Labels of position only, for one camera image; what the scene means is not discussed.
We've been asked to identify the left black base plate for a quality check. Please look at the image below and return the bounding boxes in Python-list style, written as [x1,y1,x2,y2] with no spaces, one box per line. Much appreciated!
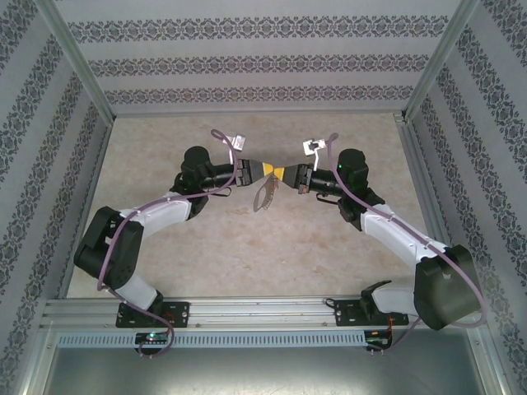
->
[115,301,191,329]

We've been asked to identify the right small circuit board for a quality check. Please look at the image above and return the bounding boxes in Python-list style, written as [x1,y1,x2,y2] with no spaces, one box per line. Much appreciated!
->
[365,330,393,346]

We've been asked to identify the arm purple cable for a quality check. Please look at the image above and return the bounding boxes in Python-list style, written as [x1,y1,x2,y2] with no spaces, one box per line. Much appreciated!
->
[327,132,486,357]
[96,129,240,358]

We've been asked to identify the grey keyring holder with rings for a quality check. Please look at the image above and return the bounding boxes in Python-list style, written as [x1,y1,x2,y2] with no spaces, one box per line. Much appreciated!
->
[251,174,281,214]

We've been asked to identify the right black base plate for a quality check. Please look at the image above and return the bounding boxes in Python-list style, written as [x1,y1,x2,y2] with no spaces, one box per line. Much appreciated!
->
[333,299,409,328]

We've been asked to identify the grey metal sheet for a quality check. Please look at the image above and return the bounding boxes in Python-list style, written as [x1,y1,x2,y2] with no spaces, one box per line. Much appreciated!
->
[40,347,495,395]

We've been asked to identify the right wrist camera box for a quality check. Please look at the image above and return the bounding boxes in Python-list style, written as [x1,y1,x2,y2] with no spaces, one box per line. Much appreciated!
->
[302,138,329,156]

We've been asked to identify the aluminium mounting rail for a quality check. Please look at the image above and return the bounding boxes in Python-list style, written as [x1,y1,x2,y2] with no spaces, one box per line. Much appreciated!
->
[40,294,483,330]

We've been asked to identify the small circuit board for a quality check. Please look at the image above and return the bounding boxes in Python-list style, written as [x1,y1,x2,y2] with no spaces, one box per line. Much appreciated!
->
[134,331,170,345]
[365,330,393,346]

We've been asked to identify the left small circuit board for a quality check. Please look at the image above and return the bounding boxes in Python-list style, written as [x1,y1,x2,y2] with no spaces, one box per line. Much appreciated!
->
[134,331,170,345]

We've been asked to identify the aluminium back rail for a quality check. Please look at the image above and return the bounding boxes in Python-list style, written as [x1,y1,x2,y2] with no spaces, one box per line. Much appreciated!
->
[113,109,407,119]

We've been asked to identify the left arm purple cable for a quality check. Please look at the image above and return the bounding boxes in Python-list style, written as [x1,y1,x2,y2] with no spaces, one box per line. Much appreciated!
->
[96,129,240,358]

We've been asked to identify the aluminium side rail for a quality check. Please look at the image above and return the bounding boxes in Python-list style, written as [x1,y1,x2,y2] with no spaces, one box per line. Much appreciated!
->
[59,118,113,298]

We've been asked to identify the slotted grey cable duct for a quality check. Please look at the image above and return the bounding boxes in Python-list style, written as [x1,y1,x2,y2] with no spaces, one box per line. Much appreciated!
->
[55,331,370,350]

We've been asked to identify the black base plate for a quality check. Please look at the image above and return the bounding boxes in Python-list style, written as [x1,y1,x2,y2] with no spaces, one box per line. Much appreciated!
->
[115,301,191,329]
[333,299,409,328]

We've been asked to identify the aluminium frame post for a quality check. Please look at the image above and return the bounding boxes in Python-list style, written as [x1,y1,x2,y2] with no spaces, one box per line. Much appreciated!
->
[404,0,482,121]
[16,327,57,395]
[469,328,510,395]
[35,0,115,121]

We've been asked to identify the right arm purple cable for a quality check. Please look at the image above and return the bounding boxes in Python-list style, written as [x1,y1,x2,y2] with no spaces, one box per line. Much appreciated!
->
[327,132,486,357]

